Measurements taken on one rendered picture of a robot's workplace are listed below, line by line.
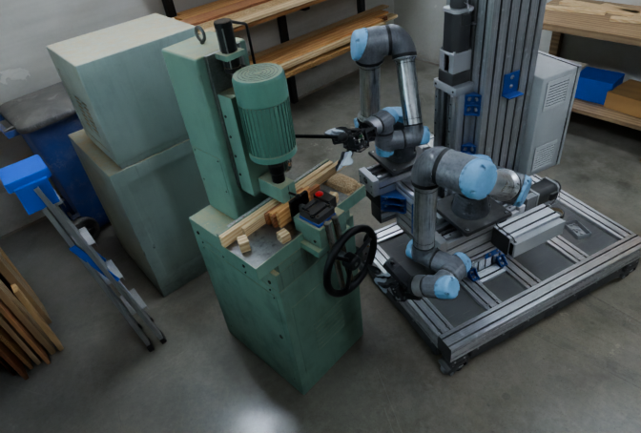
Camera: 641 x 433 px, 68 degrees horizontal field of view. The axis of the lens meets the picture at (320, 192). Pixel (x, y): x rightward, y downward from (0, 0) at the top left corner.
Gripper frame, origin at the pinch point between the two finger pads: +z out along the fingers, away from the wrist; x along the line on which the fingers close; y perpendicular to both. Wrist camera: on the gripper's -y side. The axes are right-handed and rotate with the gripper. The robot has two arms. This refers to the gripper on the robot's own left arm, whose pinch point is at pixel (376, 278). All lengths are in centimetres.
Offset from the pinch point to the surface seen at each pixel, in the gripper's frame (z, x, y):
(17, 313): 144, -100, -43
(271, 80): -10, -8, -81
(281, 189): 14.3, -9.3, -45.8
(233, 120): 14, -13, -76
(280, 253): 11.7, -23.8, -27.1
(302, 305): 28.1, -18.8, 1.6
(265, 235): 20.1, -21.5, -33.7
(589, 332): -18, 85, 92
